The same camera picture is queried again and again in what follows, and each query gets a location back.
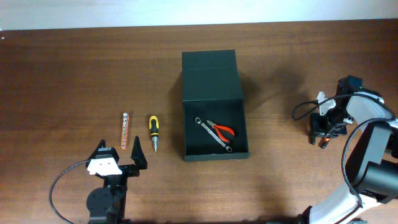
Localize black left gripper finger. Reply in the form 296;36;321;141
131;136;147;170
89;139;106;159

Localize orange socket rail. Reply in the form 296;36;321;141
121;113;129;149

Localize yellow black screwdriver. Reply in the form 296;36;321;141
149;115;159;152

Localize silver ring wrench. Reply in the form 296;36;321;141
195;117;232;152

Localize small orange pliers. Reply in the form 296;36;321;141
206;120;235;143

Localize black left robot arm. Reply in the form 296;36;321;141
86;139;139;224

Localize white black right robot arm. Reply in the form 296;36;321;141
182;74;397;223

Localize black open box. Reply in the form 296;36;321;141
182;50;249;162

